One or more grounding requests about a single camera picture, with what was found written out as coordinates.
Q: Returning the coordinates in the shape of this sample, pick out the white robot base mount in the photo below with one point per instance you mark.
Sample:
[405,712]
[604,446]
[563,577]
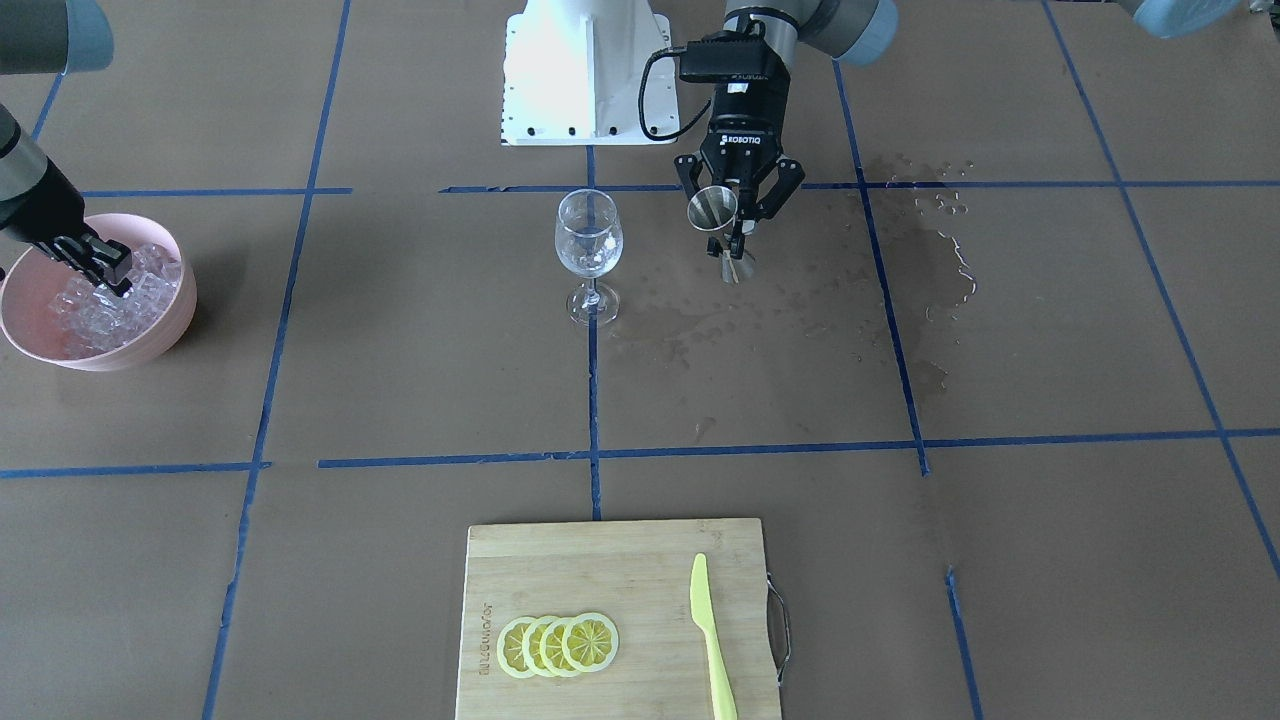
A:
[573,75]

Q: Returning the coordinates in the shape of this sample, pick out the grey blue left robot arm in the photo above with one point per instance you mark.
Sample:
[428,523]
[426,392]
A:
[852,32]

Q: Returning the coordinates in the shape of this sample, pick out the clear wine glass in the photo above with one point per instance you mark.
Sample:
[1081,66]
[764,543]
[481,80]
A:
[589,243]

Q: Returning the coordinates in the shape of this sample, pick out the pile of clear ice cubes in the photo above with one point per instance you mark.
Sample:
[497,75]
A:
[95,321]

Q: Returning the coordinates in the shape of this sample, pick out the lemon slice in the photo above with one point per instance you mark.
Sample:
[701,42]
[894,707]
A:
[551,648]
[531,645]
[511,657]
[590,642]

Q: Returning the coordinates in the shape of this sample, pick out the yellow plastic knife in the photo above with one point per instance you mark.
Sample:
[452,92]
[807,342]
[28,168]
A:
[702,614]

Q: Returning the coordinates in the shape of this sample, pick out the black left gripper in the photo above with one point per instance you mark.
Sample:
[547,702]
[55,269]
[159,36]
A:
[738,135]

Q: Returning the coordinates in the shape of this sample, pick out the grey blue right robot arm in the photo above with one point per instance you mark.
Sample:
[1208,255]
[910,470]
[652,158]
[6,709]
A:
[50,39]

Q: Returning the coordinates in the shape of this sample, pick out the steel double jigger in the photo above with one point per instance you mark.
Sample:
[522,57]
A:
[715,210]

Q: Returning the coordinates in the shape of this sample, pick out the bamboo cutting board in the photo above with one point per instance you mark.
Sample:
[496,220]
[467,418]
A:
[638,574]

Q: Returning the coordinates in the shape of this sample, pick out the pink bowl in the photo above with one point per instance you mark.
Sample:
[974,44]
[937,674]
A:
[31,284]

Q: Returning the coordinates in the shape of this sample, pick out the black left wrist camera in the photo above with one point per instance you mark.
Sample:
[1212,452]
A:
[727,60]

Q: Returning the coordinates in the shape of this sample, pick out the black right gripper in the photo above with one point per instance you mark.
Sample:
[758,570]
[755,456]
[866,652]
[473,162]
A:
[50,212]

